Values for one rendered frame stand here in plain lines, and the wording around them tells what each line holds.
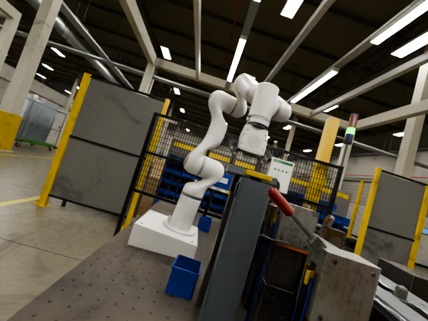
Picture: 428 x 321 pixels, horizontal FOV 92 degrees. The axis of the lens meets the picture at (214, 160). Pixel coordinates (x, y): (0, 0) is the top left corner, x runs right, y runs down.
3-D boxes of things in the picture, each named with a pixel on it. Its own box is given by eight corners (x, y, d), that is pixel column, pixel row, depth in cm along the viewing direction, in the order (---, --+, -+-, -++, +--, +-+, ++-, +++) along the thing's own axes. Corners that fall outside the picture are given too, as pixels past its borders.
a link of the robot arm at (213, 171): (179, 190, 119) (195, 152, 120) (207, 200, 125) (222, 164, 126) (183, 195, 107) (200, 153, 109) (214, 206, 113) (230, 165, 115)
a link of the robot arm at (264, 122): (249, 113, 72) (248, 120, 72) (273, 120, 73) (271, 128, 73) (244, 118, 81) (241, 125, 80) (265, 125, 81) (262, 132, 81)
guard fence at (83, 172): (132, 228, 306) (172, 102, 319) (128, 231, 292) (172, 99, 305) (41, 202, 299) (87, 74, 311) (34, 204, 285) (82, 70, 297)
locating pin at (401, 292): (407, 310, 40) (412, 289, 41) (397, 306, 41) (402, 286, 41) (399, 304, 42) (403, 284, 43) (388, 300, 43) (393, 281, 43)
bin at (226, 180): (237, 193, 175) (241, 178, 176) (204, 183, 182) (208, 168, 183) (239, 192, 191) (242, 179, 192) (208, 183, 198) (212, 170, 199)
